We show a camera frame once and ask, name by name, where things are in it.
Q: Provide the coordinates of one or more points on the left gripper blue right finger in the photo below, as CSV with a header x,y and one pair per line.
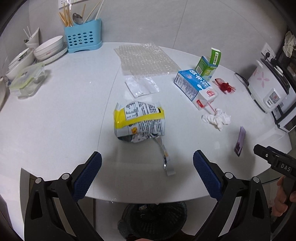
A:
x,y
209,174

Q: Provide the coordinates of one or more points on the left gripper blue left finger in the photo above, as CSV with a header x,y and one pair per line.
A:
x,y
84,174

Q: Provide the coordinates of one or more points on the purple sachet wrapper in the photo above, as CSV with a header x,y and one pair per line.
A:
x,y
240,142

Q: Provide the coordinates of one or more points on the white tissue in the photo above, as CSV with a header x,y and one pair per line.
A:
x,y
219,120

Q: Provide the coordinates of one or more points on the yellow silver snack bag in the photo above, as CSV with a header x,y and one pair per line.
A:
x,y
139,121

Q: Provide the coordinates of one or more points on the blue white milk carton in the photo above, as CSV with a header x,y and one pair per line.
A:
x,y
198,90

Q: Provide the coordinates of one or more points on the red mesh net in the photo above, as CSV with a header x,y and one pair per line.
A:
x,y
225,87

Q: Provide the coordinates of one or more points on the small clear plastic bag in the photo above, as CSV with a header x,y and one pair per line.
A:
x,y
142,86

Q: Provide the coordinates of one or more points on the black mesh trash bin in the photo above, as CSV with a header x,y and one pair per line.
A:
x,y
162,221

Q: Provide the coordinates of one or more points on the person's right hand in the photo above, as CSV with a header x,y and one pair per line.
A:
x,y
279,206

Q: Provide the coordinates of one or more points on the white microwave oven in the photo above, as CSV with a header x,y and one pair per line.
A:
x,y
284,113

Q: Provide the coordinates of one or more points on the white rice cooker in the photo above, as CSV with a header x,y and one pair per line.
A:
x,y
268,86

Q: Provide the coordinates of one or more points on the green white drink carton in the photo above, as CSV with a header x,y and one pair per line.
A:
x,y
208,65

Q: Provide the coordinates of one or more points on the clear food container green lid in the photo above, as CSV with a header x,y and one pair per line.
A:
x,y
28,81

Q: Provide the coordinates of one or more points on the hanging white cloth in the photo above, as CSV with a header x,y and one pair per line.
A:
x,y
289,44

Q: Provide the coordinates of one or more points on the bubble wrap sheet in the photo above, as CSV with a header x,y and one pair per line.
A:
x,y
145,60

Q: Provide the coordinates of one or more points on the white bowl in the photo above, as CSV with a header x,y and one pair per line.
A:
x,y
49,48

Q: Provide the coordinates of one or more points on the blue utensil holder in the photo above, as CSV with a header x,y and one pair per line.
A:
x,y
85,37

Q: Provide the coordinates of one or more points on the white cup with straws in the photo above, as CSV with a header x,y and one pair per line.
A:
x,y
32,40

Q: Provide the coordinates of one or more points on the metal spoon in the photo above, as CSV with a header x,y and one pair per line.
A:
x,y
78,20

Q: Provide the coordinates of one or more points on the wooden chopsticks bundle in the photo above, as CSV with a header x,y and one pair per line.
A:
x,y
67,18

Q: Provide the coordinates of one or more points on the white wall socket right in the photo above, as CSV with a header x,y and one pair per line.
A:
x,y
267,49

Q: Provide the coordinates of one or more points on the white wall socket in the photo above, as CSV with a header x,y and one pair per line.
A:
x,y
73,4
267,49

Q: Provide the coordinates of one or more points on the white wall socket left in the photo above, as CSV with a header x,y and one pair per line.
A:
x,y
73,4

